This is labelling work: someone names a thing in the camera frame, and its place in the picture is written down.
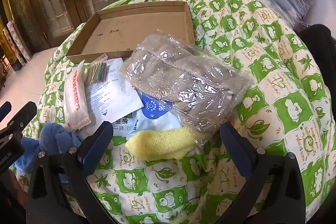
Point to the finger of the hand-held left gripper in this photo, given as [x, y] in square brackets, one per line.
[4, 109]
[23, 116]

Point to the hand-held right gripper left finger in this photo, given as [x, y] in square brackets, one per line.
[94, 145]

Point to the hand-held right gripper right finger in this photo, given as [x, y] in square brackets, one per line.
[233, 150]

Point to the blue towel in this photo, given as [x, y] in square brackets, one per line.
[55, 137]

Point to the white red-print packet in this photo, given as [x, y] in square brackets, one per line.
[76, 100]

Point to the white gauze packet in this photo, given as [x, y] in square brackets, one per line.
[115, 92]

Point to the yellow towel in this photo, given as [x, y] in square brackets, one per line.
[157, 144]

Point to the blue white wipes packet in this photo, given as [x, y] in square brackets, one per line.
[157, 119]

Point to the bag of coloured sticks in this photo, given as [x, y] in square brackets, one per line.
[97, 73]

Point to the grey plush cloth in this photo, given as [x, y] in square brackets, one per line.
[178, 77]

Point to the shallow cardboard box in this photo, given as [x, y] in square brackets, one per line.
[118, 27]

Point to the pale patterned furniture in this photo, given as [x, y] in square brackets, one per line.
[19, 40]

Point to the green printed quilt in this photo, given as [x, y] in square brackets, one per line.
[275, 69]

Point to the dark cloth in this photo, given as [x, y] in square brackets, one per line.
[320, 43]

